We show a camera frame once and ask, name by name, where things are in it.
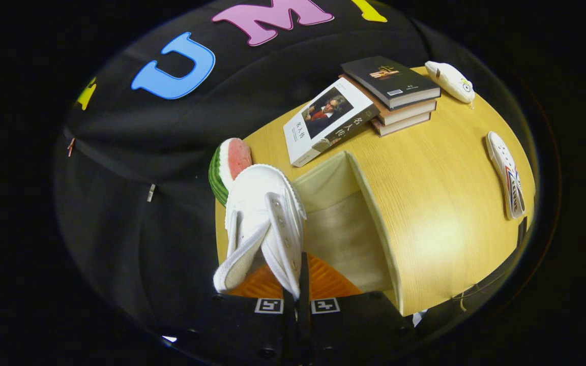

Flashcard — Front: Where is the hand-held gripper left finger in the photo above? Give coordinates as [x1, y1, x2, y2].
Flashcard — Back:
[179, 264, 298, 366]

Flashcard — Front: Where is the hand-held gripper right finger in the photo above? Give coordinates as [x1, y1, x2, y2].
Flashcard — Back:
[298, 252, 418, 366]

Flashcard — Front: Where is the beige fabric storage box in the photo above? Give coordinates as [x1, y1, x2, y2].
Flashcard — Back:
[292, 150, 405, 317]

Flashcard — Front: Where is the white canvas shoe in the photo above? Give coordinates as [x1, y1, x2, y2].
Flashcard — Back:
[485, 131, 526, 220]
[213, 164, 308, 300]

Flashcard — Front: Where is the watermelon slice toy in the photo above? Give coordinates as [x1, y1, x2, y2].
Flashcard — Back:
[208, 138, 253, 206]

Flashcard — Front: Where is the white portrait cover book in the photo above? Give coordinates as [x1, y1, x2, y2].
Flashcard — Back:
[283, 77, 380, 168]

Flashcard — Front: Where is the thin brown book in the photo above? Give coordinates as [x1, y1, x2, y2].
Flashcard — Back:
[371, 112, 432, 137]

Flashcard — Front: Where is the brown cover book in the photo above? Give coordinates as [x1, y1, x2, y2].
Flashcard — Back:
[339, 74, 437, 126]

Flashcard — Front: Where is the black cover book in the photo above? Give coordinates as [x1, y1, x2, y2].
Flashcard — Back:
[340, 56, 441, 109]

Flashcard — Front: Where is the white plush toy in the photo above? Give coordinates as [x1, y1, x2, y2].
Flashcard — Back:
[424, 61, 476, 105]

